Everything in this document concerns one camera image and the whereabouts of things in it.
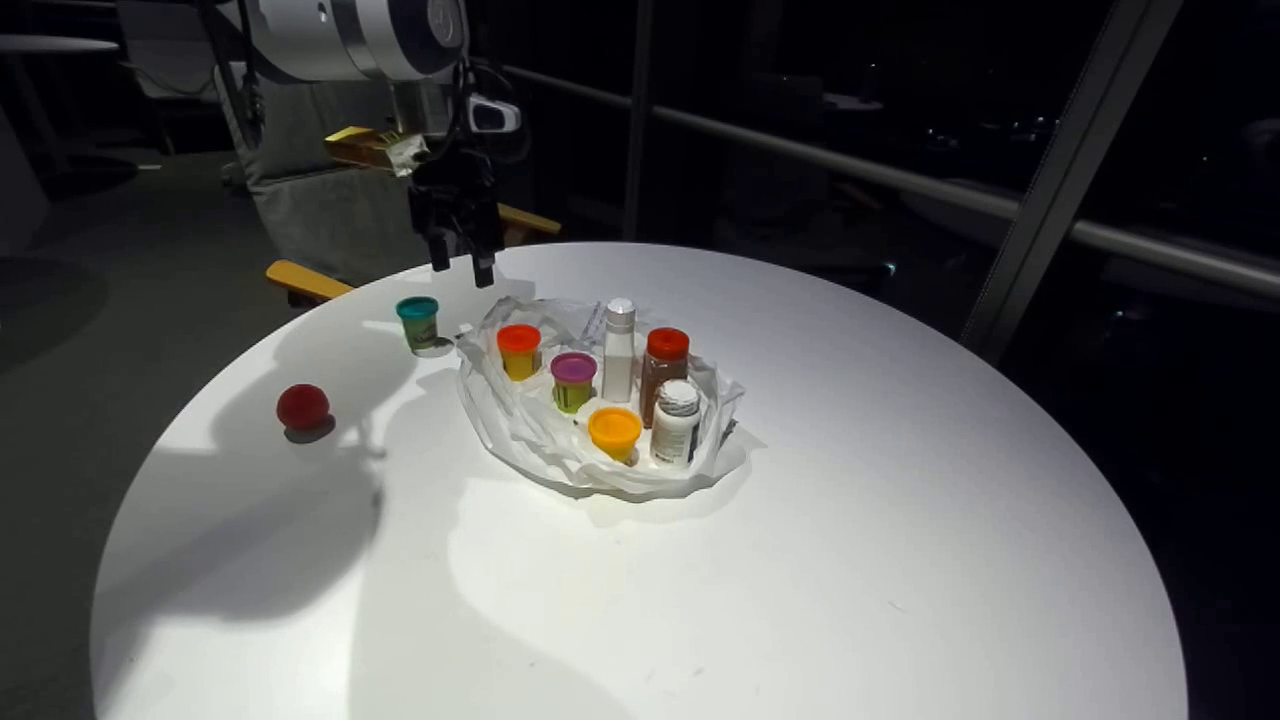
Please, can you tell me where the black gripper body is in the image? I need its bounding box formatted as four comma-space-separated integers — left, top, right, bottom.
404, 134, 511, 232

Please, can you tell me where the teal lid dough can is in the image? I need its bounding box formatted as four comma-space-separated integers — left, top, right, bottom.
391, 291, 444, 355

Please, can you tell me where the purple lid dough can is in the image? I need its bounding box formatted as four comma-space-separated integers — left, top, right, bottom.
548, 350, 598, 417

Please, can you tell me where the clear bottle white cap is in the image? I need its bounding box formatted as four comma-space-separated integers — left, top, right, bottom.
596, 291, 645, 407

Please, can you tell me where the brown spice bottle red cap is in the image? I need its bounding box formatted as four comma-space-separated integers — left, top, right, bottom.
634, 325, 694, 431

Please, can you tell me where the yellow lid dough can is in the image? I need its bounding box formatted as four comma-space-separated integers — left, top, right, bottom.
584, 404, 646, 474

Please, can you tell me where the yellow wooden bar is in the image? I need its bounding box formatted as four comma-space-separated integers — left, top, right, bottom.
258, 256, 354, 303
493, 202, 566, 246

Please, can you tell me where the crumpled clear plastic bag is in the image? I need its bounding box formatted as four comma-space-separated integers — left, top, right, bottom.
446, 281, 750, 508

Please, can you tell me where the red lid dough can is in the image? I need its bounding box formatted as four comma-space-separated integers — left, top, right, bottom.
271, 381, 339, 445

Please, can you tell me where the long grey metal railing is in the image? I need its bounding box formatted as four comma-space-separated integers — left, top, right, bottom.
503, 61, 1280, 303

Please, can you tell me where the yellow-green wrist camera box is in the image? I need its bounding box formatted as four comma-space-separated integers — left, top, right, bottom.
323, 126, 433, 179

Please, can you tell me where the black robot camera cable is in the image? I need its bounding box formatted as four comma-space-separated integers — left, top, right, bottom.
444, 51, 536, 163

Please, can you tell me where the thin dark vertical post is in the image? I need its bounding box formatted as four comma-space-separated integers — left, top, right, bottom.
621, 0, 663, 246

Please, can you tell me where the slanted grey metal post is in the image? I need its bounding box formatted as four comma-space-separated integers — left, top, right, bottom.
955, 0, 1189, 363

